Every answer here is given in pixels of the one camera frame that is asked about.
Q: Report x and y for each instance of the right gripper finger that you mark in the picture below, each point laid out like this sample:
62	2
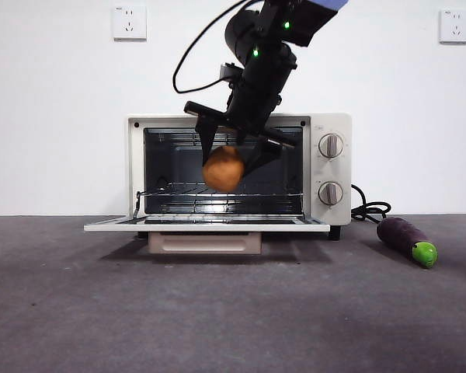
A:
262	155
206	140

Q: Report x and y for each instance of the brown potato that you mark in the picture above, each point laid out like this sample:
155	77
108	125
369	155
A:
223	169

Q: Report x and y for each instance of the white glass oven door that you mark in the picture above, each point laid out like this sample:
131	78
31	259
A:
206	227

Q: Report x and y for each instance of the round beige oven knob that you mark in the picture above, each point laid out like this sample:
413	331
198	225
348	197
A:
331	146
330	193

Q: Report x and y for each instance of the white Toshiba toaster oven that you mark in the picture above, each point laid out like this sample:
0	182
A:
330	120

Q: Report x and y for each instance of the purple toy eggplant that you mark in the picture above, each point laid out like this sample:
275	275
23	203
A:
398	235

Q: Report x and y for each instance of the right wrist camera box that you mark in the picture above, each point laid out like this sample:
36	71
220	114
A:
231	74

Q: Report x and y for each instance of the white wall socket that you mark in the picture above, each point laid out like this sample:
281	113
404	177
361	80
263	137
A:
130	23
455	26

